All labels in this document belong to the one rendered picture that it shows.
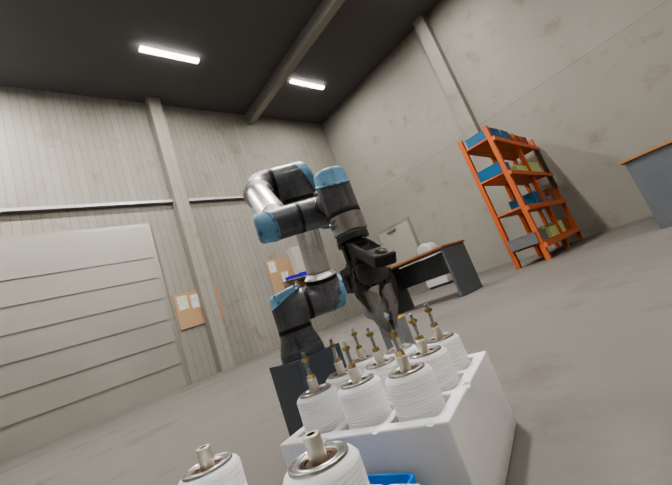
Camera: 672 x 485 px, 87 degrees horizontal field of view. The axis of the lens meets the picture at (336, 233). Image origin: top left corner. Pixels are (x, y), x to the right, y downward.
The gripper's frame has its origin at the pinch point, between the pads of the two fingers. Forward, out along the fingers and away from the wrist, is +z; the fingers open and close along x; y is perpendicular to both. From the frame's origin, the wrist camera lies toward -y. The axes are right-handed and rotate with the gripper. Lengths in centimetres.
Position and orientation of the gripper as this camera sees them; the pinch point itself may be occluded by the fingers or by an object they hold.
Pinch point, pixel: (390, 324)
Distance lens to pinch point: 72.9
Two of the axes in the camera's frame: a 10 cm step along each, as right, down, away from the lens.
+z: 3.4, 9.2, -2.0
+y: -3.2, 3.1, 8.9
